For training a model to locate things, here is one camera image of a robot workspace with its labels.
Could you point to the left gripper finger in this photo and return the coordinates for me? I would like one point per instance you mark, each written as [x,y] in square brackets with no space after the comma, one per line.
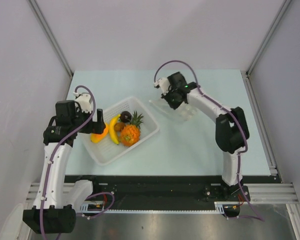
[99,115]
[98,127]

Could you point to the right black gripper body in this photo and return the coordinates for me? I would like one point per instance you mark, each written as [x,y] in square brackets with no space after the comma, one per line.
[172,97]

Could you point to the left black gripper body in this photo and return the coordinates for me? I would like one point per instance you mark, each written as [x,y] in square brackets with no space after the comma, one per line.
[82,117]

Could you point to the clear zip top bag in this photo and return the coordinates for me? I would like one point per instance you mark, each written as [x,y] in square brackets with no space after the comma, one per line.
[182,114]

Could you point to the toy pineapple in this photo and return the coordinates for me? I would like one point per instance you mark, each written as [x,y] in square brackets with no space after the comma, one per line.
[131,133]

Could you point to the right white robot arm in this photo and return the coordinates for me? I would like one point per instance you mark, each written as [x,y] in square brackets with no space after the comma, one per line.
[231,130]

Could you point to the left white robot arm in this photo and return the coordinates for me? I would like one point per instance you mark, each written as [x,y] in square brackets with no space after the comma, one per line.
[52,212]

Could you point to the orange papaya slice toy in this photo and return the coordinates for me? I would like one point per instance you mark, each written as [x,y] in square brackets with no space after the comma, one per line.
[96,138]

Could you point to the yellow toy banana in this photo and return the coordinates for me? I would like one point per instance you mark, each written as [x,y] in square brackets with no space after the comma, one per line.
[112,132]

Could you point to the brown kiwi toy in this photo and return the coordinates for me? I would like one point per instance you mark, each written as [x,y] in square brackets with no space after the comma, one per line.
[119,126]

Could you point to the white plastic basket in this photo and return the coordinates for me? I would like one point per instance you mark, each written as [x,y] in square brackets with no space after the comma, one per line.
[106,152]

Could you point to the dark purple mangosteen toy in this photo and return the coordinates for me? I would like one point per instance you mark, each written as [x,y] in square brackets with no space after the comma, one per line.
[125,117]

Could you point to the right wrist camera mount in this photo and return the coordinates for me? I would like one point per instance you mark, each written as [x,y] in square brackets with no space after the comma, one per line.
[163,84]

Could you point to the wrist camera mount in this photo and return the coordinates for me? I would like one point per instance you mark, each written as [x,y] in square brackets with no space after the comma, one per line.
[85,101]
[163,84]

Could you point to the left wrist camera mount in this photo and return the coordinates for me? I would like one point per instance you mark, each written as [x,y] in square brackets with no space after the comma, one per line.
[85,101]

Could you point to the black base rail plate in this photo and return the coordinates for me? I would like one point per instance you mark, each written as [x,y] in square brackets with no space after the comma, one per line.
[167,193]

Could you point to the left aluminium frame post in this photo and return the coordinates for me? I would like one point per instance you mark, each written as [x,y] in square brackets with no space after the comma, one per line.
[42,21]

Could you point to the aluminium frame post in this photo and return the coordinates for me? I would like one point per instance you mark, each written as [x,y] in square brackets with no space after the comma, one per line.
[269,34]
[42,21]

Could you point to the right aluminium frame post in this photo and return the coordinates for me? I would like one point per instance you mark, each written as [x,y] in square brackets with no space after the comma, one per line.
[269,34]

